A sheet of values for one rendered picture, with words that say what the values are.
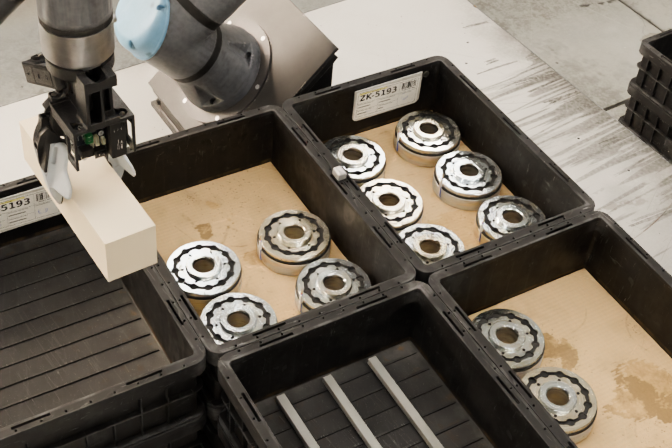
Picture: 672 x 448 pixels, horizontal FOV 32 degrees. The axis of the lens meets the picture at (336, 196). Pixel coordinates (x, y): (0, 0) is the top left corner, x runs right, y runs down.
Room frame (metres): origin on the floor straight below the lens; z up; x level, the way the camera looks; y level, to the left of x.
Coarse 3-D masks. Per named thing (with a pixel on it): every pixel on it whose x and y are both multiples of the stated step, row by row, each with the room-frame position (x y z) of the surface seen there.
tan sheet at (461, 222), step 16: (384, 128) 1.47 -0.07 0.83; (384, 144) 1.43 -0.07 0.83; (464, 144) 1.44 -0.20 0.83; (400, 160) 1.39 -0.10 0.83; (384, 176) 1.35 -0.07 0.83; (400, 176) 1.35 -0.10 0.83; (416, 176) 1.36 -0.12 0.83; (432, 176) 1.36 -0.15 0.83; (432, 192) 1.32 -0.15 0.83; (432, 208) 1.29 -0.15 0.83; (448, 208) 1.29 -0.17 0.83; (448, 224) 1.26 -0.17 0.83; (464, 224) 1.26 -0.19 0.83; (464, 240) 1.23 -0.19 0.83
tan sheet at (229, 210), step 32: (192, 192) 1.27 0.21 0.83; (224, 192) 1.28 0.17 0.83; (256, 192) 1.29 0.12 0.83; (288, 192) 1.29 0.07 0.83; (160, 224) 1.20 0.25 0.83; (192, 224) 1.20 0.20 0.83; (224, 224) 1.21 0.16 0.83; (256, 224) 1.22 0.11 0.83; (256, 256) 1.15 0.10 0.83; (256, 288) 1.09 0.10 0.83; (288, 288) 1.10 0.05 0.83
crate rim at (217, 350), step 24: (216, 120) 1.32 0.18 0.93; (240, 120) 1.33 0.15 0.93; (288, 120) 1.34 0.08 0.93; (144, 144) 1.26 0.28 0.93; (168, 144) 1.27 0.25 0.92; (360, 216) 1.15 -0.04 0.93; (384, 240) 1.12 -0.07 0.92; (408, 264) 1.07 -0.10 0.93; (168, 288) 0.99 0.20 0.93; (384, 288) 1.02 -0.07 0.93; (192, 312) 0.95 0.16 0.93; (312, 312) 0.97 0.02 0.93; (264, 336) 0.92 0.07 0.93; (216, 360) 0.89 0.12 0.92
